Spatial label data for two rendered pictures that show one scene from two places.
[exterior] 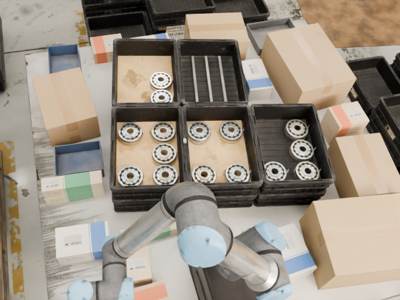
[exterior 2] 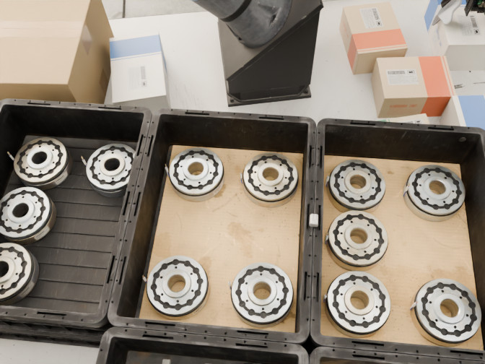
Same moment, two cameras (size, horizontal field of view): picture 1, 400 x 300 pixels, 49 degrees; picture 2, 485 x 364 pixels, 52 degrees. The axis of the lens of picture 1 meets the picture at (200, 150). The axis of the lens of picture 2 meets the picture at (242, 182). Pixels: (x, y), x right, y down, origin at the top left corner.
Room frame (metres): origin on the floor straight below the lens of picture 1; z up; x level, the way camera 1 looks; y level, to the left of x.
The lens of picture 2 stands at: (1.33, 0.09, 1.66)
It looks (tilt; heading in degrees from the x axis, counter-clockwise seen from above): 61 degrees down; 202
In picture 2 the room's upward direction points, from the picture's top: 4 degrees counter-clockwise
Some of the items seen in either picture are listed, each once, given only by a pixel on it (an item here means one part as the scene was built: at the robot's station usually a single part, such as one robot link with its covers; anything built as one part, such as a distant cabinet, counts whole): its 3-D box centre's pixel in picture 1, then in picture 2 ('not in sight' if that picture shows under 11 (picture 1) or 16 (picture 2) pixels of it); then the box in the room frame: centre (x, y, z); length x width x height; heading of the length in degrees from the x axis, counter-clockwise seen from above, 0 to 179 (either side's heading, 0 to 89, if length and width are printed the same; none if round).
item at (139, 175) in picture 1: (130, 176); (436, 188); (0.82, 0.26, 0.86); 0.10 x 0.10 x 0.01
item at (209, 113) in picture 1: (219, 150); (224, 225); (1.02, -0.08, 0.87); 0.40 x 0.30 x 0.11; 13
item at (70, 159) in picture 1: (79, 161); not in sight; (0.92, 0.51, 0.74); 0.20 x 0.15 x 0.07; 111
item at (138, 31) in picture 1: (119, 41); not in sight; (2.14, 0.66, 0.26); 0.40 x 0.30 x 0.23; 114
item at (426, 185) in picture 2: (130, 175); (437, 188); (0.82, 0.26, 0.86); 0.05 x 0.05 x 0.01
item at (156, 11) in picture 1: (177, 22); not in sight; (2.30, 0.30, 0.37); 0.40 x 0.30 x 0.45; 114
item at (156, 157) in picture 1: (163, 153); (358, 237); (0.96, 0.15, 0.86); 0.10 x 0.10 x 0.01
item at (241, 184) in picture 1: (220, 144); (221, 213); (1.02, -0.08, 0.92); 0.40 x 0.30 x 0.02; 13
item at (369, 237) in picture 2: (163, 152); (358, 236); (0.96, 0.15, 0.86); 0.05 x 0.05 x 0.01
